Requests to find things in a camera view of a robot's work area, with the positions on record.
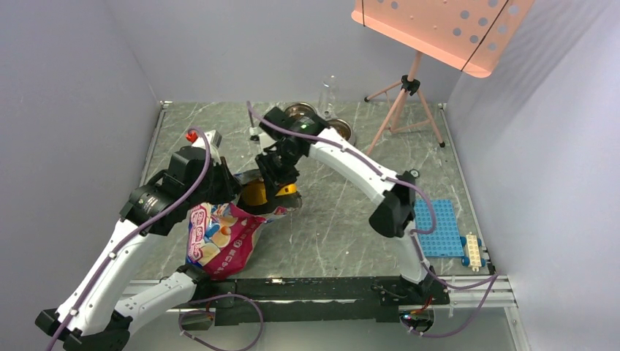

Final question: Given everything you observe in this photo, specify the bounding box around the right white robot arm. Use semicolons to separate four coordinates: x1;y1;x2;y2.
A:
247;105;432;304

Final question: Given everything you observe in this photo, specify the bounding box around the white toy brick car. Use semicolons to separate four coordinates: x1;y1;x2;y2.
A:
460;233;486;272

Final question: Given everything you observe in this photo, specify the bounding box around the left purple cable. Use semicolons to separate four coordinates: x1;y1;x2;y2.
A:
44;127;213;351

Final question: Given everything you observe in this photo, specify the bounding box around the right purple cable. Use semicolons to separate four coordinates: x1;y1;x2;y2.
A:
246;100;500;339

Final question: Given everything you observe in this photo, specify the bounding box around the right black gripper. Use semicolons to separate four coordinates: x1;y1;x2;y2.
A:
256;145;303;200

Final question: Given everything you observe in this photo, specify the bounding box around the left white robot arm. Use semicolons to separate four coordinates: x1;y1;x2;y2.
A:
35;127;234;350

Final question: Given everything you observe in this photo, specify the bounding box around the pink music stand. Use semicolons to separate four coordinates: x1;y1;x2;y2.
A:
351;0;534;154

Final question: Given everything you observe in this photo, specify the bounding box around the yellow plastic scoop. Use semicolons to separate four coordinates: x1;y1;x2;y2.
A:
241;180;299;206

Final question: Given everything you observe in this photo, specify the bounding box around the blue building base plate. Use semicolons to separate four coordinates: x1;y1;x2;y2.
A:
418;200;464;258

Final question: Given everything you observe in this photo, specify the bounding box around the purple cable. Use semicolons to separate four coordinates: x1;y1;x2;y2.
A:
44;127;213;351
246;100;500;339

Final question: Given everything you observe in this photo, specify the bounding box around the grey double pet bowl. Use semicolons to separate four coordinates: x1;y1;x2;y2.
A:
284;102;357;146

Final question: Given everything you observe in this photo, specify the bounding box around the colourful pet food bag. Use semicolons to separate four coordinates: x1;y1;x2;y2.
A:
185;169;302;280

